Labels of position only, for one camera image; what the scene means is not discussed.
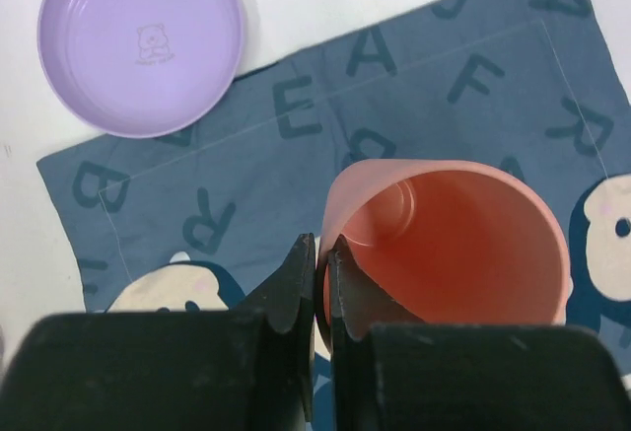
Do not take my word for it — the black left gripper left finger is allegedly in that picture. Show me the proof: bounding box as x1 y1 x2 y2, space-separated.
1 234 316 430

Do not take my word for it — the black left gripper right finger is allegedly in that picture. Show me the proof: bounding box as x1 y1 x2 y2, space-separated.
328 239 630 430

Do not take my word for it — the blue cartoon placemat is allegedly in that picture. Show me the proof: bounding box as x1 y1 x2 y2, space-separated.
35 0 631 431

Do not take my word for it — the purple plastic plate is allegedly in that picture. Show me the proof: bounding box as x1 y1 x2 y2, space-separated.
37 0 246 138

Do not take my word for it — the salmon plastic cup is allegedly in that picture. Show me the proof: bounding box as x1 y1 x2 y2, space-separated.
316 159 570 342

